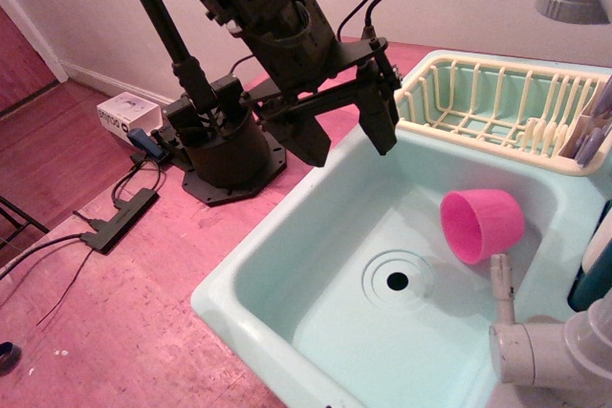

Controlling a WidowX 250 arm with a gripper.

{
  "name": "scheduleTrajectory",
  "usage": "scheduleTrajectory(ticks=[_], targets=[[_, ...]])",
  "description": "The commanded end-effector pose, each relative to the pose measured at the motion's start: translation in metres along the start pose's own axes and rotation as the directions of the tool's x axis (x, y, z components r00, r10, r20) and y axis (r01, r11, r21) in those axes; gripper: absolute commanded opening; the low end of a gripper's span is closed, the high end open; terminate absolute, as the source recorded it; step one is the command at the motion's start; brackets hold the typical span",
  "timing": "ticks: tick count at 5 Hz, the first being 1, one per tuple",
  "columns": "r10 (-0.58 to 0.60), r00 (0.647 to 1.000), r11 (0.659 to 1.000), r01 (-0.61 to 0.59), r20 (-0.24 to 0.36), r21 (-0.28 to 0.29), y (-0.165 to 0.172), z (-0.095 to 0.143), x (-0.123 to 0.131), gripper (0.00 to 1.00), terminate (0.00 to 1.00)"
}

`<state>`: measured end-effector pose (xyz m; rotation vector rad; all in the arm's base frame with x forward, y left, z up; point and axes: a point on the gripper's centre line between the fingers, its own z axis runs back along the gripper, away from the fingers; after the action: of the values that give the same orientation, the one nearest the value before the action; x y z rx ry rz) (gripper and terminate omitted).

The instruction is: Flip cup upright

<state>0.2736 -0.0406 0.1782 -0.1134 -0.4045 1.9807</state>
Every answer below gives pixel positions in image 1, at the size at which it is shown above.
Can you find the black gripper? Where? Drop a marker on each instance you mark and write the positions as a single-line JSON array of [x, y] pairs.
[[311, 71]]

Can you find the pink plastic cup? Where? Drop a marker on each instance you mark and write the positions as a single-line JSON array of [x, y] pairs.
[[478, 223]]

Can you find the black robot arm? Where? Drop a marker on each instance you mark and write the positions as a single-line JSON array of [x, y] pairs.
[[193, 80]]

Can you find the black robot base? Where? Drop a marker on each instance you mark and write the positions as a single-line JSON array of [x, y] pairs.
[[226, 157]]

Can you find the turquoise toy sink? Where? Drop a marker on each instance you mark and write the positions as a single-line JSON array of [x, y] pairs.
[[348, 295]]

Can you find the cream dish drying rack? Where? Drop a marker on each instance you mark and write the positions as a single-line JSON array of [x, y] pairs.
[[523, 110]]

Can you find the white cardboard box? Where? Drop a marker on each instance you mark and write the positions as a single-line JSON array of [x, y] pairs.
[[125, 112]]

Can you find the purple cutlery in rack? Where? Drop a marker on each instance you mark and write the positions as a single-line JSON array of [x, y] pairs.
[[597, 128]]

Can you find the black usb hub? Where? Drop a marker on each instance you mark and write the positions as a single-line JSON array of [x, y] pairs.
[[107, 234]]

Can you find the dark teal bottle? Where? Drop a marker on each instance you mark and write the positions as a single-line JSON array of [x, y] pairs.
[[594, 280]]

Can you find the white toy faucet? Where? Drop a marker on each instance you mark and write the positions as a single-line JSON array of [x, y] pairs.
[[574, 355]]

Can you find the black metal chair leg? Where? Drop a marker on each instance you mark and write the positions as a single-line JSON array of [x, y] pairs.
[[19, 220]]

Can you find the black tape roll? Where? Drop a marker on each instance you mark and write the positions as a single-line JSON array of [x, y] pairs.
[[10, 357]]

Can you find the blue clamp handle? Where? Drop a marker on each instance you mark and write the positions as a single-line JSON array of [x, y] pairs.
[[142, 141]]

